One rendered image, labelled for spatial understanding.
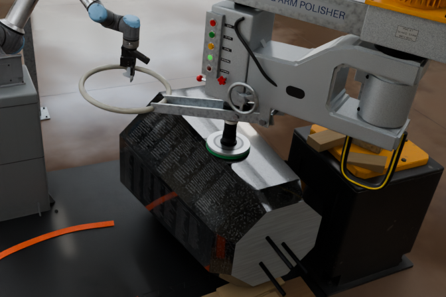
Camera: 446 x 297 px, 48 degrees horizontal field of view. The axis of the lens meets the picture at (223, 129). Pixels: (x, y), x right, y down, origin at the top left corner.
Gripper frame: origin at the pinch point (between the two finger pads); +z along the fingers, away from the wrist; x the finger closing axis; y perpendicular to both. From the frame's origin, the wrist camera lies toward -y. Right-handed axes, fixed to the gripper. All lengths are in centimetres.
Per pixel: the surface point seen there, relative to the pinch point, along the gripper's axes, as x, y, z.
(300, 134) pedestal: 22, -99, 10
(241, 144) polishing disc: 58, -62, -3
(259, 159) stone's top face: 65, -71, -1
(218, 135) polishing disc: 51, -51, -2
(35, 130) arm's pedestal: 23, 50, 30
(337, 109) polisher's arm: 86, -94, -45
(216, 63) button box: 64, -44, -47
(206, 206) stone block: 86, -49, 14
